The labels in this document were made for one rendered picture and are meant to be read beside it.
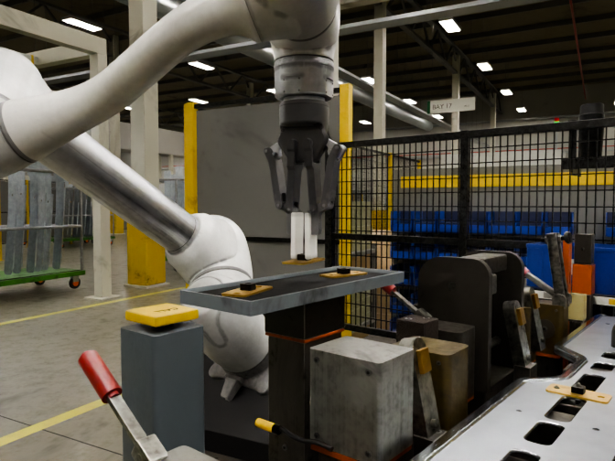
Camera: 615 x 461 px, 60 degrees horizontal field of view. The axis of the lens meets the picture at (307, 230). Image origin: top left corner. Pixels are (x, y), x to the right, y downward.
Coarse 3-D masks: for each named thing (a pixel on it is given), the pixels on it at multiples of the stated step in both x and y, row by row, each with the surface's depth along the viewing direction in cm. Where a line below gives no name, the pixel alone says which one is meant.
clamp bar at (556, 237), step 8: (552, 232) 125; (568, 232) 122; (544, 240) 125; (552, 240) 123; (560, 240) 122; (568, 240) 121; (552, 248) 123; (560, 248) 124; (552, 256) 123; (560, 256) 124; (552, 264) 123; (560, 264) 122; (552, 272) 123; (560, 272) 122; (552, 280) 123; (560, 280) 122; (560, 288) 122; (568, 304) 124
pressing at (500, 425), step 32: (608, 320) 129; (576, 352) 100; (608, 352) 102; (512, 384) 82; (544, 384) 83; (608, 384) 83; (480, 416) 70; (512, 416) 71; (544, 416) 71; (576, 416) 71; (608, 416) 71; (448, 448) 61; (480, 448) 61; (512, 448) 61; (544, 448) 61; (576, 448) 61; (608, 448) 61
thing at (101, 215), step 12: (96, 60) 705; (96, 72) 706; (96, 132) 711; (108, 132) 722; (108, 144) 723; (96, 204) 717; (96, 216) 718; (108, 216) 725; (96, 228) 719; (108, 228) 726; (96, 240) 720; (108, 240) 726; (96, 252) 721; (108, 252) 727; (96, 264) 722; (108, 264) 727; (96, 276) 723; (108, 276) 728; (96, 288) 724; (108, 288) 728
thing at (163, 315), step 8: (168, 304) 65; (128, 312) 61; (136, 312) 60; (144, 312) 60; (152, 312) 60; (160, 312) 60; (168, 312) 60; (176, 312) 60; (184, 312) 61; (192, 312) 61; (136, 320) 60; (144, 320) 59; (152, 320) 58; (160, 320) 58; (168, 320) 59; (176, 320) 60; (184, 320) 61; (160, 328) 61
